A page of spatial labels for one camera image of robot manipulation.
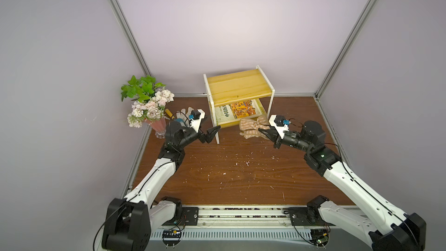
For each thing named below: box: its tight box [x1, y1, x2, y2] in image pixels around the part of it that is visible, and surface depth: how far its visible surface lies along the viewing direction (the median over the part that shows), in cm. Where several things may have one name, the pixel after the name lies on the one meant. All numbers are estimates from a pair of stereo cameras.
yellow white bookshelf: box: [203, 65, 275, 145], surface depth 85 cm
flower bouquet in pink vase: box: [120, 74, 175, 139], surface depth 80 cm
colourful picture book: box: [214, 99, 263, 124], surface depth 92 cm
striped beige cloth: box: [239, 115, 271, 140], surface depth 69 cm
